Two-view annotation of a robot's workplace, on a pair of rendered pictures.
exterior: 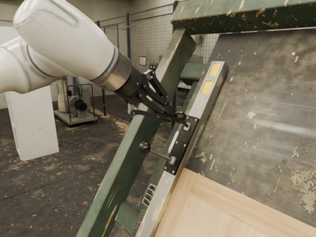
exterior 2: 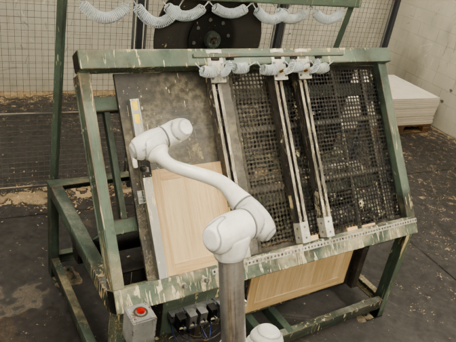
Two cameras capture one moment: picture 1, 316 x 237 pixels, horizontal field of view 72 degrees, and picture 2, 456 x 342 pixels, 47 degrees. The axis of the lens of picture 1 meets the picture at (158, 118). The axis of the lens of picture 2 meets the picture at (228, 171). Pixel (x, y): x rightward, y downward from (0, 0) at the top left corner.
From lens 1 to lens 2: 2.43 m
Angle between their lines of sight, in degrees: 74
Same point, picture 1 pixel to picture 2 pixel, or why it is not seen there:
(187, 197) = (161, 183)
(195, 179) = (159, 172)
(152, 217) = (153, 204)
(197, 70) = (105, 103)
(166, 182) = (148, 182)
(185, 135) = not seen: hidden behind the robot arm
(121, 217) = (117, 229)
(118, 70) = not seen: hidden behind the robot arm
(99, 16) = not seen: outside the picture
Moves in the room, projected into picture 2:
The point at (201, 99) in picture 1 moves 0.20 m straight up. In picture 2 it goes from (138, 127) to (141, 91)
